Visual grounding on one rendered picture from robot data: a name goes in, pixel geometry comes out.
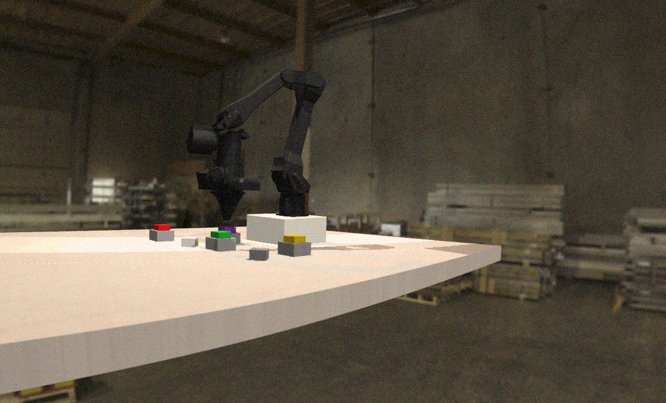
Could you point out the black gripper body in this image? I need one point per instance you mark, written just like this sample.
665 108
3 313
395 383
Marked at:
236 183

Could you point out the green button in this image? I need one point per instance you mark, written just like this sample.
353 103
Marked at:
220 241

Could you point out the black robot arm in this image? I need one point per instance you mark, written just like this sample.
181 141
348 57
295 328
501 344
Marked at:
287 169

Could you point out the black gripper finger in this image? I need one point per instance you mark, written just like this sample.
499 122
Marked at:
220 201
231 200

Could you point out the purple button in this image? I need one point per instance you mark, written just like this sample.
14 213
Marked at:
233 232

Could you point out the yellow button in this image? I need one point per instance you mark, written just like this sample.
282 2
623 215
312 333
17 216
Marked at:
294 246

